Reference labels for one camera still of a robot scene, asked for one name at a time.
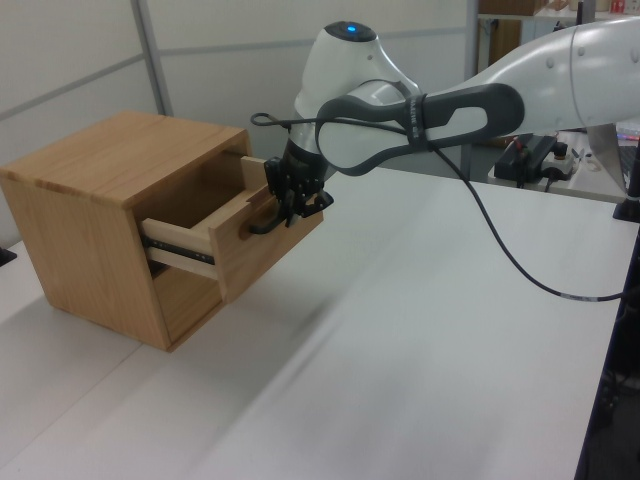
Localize black power box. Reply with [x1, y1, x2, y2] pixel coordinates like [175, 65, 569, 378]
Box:
[493, 136, 557, 189]

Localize black stand clamp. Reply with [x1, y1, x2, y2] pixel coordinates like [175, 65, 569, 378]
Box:
[613, 197, 640, 224]

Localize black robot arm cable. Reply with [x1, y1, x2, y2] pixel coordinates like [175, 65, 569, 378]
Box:
[250, 112, 627, 303]

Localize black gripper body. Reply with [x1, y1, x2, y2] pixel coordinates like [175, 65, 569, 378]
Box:
[279, 146, 329, 195]

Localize small scissors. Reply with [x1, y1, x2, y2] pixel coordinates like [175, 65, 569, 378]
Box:
[571, 146, 602, 172]

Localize black stand pole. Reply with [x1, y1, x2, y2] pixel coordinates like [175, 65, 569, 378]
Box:
[574, 144, 640, 480]

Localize wooden cabinet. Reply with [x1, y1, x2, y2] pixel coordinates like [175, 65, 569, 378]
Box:
[0, 110, 253, 354]

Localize silver laptop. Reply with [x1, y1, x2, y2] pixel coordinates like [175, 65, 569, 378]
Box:
[584, 122, 640, 202]

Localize wooden drawer with black handle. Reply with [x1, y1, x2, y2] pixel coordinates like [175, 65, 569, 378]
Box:
[139, 154, 325, 304]

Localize metal shelf rack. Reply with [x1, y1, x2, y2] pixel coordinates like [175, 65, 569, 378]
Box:
[464, 0, 640, 81]

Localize emergency stop button box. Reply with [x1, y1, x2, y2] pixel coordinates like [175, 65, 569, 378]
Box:
[542, 142, 575, 182]

